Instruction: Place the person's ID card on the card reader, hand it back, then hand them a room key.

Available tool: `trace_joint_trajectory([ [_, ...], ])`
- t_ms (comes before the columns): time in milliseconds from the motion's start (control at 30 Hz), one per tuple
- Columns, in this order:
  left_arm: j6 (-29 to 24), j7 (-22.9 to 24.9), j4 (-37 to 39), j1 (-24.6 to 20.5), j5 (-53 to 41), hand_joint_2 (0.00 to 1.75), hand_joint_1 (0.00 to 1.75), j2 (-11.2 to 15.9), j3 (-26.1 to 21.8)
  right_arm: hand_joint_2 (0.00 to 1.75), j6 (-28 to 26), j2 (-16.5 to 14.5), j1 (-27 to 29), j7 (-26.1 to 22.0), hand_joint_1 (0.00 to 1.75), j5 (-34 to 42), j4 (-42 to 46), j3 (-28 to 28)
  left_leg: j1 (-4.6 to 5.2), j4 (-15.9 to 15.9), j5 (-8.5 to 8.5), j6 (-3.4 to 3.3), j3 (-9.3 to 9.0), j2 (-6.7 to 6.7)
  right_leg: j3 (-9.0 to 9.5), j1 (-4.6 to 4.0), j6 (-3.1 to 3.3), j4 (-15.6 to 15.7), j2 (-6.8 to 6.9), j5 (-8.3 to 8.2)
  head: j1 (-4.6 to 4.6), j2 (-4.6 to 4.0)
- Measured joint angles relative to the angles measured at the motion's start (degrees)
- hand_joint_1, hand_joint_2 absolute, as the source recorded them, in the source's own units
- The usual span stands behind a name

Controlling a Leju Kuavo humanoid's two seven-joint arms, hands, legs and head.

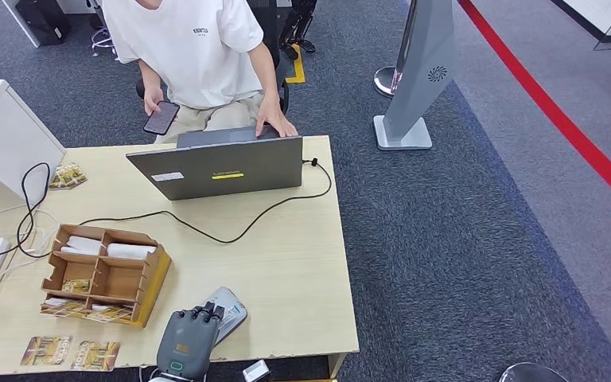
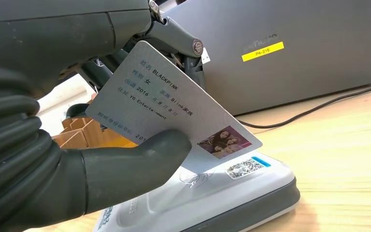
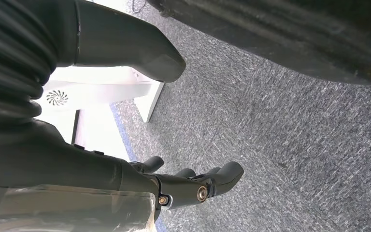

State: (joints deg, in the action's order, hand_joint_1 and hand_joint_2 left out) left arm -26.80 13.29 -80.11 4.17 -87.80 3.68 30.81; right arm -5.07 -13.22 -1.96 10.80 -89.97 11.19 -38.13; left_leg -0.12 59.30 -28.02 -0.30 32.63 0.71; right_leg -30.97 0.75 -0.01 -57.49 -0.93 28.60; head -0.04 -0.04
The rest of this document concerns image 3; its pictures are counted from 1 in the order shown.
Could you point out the swirl logo kiosk stand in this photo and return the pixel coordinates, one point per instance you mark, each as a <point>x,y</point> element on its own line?
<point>102,93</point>

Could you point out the clear plastic guard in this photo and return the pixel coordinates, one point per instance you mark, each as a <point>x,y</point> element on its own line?
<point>60,211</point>

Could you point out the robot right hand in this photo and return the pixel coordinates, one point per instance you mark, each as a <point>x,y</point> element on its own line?
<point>76,166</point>

